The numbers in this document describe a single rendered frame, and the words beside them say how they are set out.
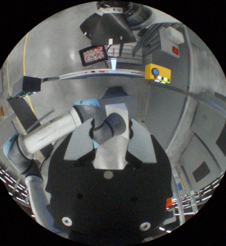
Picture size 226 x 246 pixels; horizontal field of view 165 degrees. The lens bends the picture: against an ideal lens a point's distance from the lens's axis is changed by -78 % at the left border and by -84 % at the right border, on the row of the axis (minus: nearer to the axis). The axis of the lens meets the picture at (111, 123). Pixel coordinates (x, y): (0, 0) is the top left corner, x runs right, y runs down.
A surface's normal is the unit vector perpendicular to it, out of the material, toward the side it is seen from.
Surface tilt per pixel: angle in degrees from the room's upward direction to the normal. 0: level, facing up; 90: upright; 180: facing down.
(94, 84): 0
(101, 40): 24
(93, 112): 44
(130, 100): 0
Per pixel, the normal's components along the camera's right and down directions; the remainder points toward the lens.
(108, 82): -0.03, 0.51
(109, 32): -0.28, 0.60
